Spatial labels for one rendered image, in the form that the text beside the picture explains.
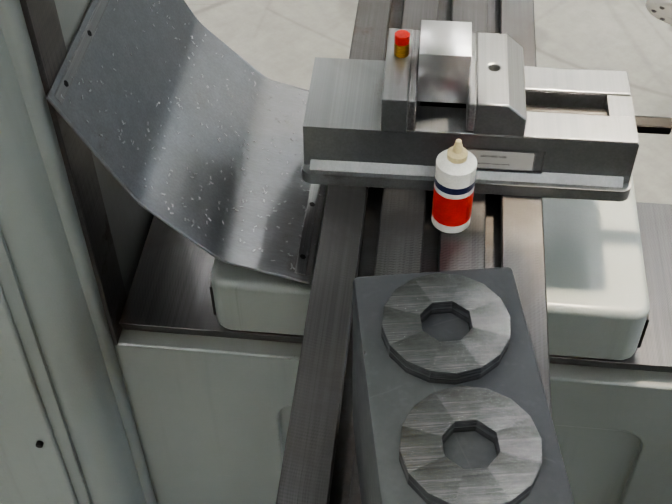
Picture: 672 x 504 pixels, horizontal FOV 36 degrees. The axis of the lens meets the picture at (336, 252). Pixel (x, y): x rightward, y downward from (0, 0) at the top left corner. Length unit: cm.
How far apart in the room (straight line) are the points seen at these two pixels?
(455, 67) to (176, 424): 62
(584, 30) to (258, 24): 93
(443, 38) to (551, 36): 194
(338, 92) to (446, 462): 56
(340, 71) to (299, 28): 184
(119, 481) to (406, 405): 81
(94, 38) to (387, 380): 54
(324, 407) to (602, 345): 40
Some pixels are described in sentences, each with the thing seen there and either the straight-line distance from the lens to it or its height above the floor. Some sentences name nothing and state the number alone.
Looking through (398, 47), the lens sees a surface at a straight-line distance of 108.
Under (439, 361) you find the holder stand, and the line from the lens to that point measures 69.
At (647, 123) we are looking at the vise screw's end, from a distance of 114.
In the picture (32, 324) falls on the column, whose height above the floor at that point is 80.
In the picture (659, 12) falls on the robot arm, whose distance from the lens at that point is 91.
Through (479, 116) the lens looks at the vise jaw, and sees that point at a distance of 104.
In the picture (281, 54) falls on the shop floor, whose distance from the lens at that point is 288.
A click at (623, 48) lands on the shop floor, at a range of 299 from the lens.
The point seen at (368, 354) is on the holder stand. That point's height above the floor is 112.
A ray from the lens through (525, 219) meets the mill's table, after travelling 108.
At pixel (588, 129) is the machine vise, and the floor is 100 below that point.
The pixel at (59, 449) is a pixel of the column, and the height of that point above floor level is 56.
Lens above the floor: 168
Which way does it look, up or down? 47 degrees down
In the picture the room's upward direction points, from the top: 1 degrees counter-clockwise
